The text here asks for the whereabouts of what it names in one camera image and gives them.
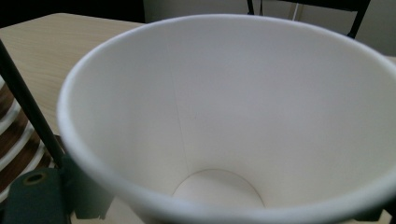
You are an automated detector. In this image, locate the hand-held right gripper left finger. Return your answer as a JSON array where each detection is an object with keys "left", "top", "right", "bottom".
[{"left": 1, "top": 155, "right": 115, "bottom": 224}]

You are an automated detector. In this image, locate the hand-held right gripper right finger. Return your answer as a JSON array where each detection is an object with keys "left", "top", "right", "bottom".
[{"left": 354, "top": 199, "right": 396, "bottom": 224}]

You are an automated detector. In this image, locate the stack of brown paper cups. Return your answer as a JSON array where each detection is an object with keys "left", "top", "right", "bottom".
[{"left": 0, "top": 77, "right": 58, "bottom": 203}]

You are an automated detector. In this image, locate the black folding chair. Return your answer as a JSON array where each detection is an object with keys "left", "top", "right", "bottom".
[{"left": 247, "top": 0, "right": 372, "bottom": 40}]

